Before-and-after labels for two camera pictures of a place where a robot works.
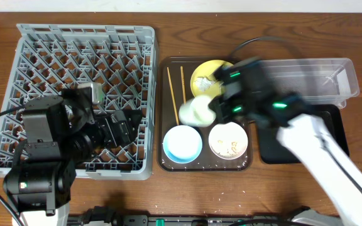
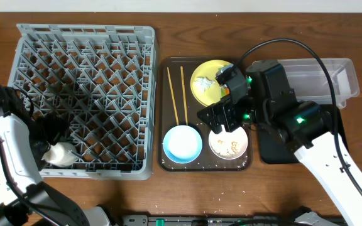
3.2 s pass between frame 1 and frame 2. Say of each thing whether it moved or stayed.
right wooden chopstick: stayed
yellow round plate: stayed
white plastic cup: moved
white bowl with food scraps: stayed
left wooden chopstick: stayed
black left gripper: moved
